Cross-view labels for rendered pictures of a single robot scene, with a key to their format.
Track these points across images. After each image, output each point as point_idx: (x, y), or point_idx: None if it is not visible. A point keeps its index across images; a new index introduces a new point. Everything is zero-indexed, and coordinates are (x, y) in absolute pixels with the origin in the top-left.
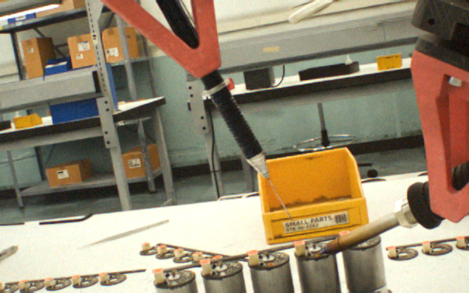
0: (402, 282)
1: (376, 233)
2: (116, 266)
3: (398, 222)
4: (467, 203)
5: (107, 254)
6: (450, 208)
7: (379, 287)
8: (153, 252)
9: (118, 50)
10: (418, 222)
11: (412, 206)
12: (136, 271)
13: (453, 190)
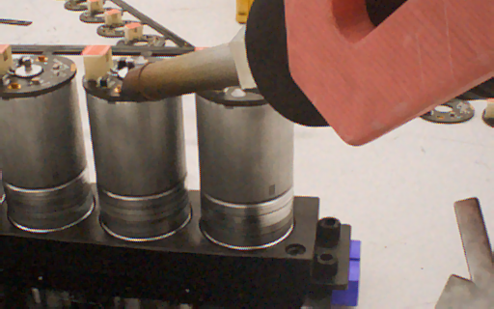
0: (398, 173)
1: (204, 84)
2: (3, 8)
3: (238, 73)
4: (381, 94)
5: None
6: (333, 91)
7: (260, 199)
8: None
9: None
10: (265, 98)
11: (253, 42)
12: (16, 23)
13: (358, 25)
